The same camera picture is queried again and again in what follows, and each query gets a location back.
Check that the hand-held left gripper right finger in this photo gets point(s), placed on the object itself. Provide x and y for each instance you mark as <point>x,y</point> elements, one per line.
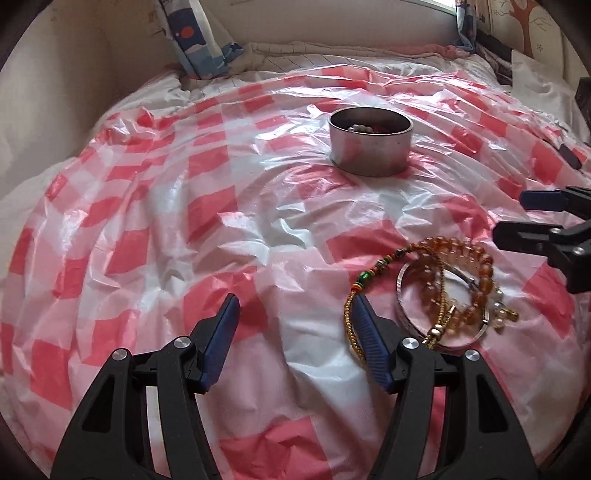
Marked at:
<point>373,346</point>

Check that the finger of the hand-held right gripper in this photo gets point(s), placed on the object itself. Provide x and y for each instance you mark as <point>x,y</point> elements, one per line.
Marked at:
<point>521,236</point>
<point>538,199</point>

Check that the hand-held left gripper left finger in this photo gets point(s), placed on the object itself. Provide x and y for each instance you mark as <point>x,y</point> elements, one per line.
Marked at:
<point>219,346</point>

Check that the silver bangle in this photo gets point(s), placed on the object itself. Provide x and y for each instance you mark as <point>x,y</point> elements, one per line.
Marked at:
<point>400,295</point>

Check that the round metal tin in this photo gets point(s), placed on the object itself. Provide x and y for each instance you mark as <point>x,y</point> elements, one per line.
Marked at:
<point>369,154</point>

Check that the black device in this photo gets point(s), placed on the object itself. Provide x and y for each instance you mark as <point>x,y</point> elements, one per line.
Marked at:
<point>571,157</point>

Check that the white pillow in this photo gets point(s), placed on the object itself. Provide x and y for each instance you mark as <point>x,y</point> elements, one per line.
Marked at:
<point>542,87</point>

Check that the red white checked plastic sheet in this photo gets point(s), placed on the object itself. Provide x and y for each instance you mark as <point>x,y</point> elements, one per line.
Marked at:
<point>161,230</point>

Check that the dark clothes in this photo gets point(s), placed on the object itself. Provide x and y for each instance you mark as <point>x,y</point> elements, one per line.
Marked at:
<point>496,57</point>

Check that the pink cloth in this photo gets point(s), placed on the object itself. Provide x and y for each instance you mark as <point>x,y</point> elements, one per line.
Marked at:
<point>425,50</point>

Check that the blue printed curtain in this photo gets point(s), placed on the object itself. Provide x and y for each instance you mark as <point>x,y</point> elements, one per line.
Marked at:
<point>465,25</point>

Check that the striped quilt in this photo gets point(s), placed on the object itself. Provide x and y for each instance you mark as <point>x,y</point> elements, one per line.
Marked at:
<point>323,57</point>

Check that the blue patterned pillow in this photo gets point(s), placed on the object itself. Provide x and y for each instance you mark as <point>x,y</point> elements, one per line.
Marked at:
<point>198,41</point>

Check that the tree wall sticker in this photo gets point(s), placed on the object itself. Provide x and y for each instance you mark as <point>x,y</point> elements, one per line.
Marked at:
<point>521,23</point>

